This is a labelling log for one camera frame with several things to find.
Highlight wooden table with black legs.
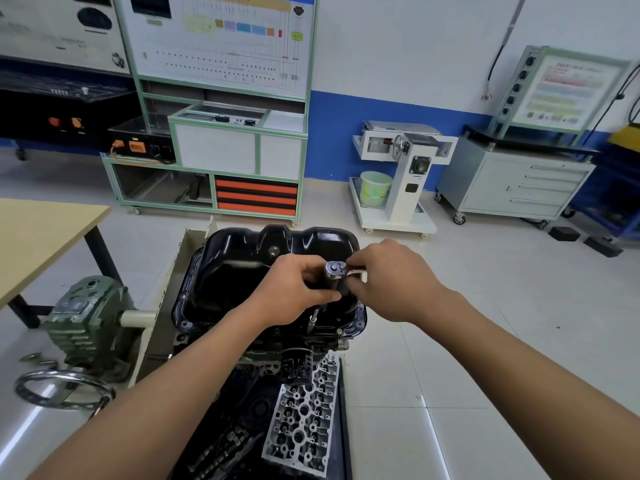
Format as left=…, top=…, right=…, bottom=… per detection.
left=0, top=198, right=123, bottom=329

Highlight silver aluminium cylinder head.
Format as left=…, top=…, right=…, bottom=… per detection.
left=261, top=351, right=342, bottom=479

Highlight grey drawer cabinet on casters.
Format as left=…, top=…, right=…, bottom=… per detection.
left=434, top=126, right=601, bottom=229

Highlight blue tool cart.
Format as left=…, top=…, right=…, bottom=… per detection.
left=569, top=122, right=640, bottom=241

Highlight black looped cables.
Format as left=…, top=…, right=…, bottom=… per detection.
left=589, top=62, right=640, bottom=137

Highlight green-framed tabletop training panel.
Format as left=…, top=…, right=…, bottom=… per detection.
left=487, top=45, right=633, bottom=141

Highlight light green bucket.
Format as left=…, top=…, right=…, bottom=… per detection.
left=359, top=170, right=394, bottom=208

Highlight white circuit diagram board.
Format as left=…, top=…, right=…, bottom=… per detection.
left=120, top=0, right=316, bottom=99

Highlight green-framed training bench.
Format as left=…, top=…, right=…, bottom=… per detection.
left=99, top=0, right=320, bottom=226

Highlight chrome handwheel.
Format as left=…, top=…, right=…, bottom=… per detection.
left=14, top=367, right=117, bottom=414

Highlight beige engine stand plate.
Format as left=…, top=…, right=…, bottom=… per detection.
left=129, top=216, right=217, bottom=388

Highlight person's left hand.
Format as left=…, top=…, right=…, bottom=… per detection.
left=248, top=254, right=346, bottom=329

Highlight black oil filter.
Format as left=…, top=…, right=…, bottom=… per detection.
left=279, top=346, right=315, bottom=386

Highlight green stand gearbox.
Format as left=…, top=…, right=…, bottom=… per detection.
left=41, top=275, right=157, bottom=381

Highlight orange and black drawers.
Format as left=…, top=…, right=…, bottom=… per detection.
left=214, top=175, right=300, bottom=217

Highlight black battery box orange connectors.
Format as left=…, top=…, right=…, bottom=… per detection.
left=107, top=116, right=177, bottom=164

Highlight white engine stand machine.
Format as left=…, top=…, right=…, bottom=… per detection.
left=348, top=120, right=459, bottom=240

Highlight dark engine block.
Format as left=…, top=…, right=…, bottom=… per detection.
left=173, top=329, right=352, bottom=379

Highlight hanging wall cable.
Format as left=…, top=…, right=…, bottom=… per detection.
left=481, top=0, right=529, bottom=102

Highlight yellow tray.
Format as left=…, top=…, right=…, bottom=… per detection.
left=607, top=123, right=640, bottom=146

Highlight black engine oil pan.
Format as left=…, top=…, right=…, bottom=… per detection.
left=172, top=225, right=369, bottom=341

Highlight silver ratchet wrench with extension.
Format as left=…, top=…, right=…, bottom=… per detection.
left=307, top=260, right=369, bottom=336

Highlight person's right hand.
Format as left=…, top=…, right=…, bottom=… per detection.
left=344, top=239, right=454, bottom=326

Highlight black display trainer stand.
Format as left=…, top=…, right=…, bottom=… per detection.
left=0, top=0, right=142, bottom=161

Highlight person's right forearm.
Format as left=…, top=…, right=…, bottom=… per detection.
left=415, top=290, right=640, bottom=480

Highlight person's left forearm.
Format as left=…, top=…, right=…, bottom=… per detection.
left=27, top=298, right=281, bottom=480

